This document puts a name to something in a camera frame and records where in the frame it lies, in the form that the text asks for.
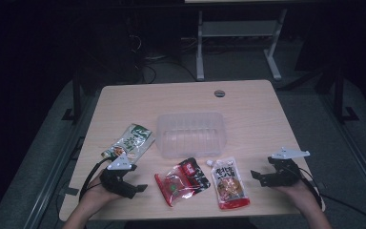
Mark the white red spout pouch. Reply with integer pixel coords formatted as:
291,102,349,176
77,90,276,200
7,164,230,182
206,156,252,211

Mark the white metal table frame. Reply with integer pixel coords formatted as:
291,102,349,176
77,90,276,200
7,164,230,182
195,8,289,82

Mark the clear plastic container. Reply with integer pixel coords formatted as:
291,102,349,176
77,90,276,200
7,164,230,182
155,111,229,159

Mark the black floor cable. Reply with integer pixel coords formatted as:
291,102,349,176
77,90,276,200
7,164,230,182
142,60,198,84

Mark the grey tape piece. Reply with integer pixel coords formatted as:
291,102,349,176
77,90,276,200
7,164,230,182
63,187,80,197

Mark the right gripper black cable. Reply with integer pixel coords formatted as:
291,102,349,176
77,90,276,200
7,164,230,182
294,166,366,229

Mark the person's left hand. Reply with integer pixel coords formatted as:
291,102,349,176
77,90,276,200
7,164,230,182
79,173,124,206

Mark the black metal stand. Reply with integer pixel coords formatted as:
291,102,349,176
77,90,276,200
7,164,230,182
331,62,360,125

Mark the green food pouch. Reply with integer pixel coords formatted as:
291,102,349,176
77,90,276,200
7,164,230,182
100,122,156,165

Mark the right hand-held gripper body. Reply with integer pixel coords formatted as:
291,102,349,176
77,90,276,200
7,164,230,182
259,146,312,188

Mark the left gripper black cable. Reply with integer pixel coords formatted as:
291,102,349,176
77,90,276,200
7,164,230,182
78,156,112,202

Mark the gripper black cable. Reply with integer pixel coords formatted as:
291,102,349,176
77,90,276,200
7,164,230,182
78,156,112,202
294,166,366,229

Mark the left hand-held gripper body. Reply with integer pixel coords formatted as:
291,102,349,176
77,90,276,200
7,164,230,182
99,153,138,199

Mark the red clear snack packet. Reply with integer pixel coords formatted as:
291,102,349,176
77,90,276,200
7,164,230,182
153,156,212,208

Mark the person's right hand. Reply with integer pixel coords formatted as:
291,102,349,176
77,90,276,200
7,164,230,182
272,177,324,212

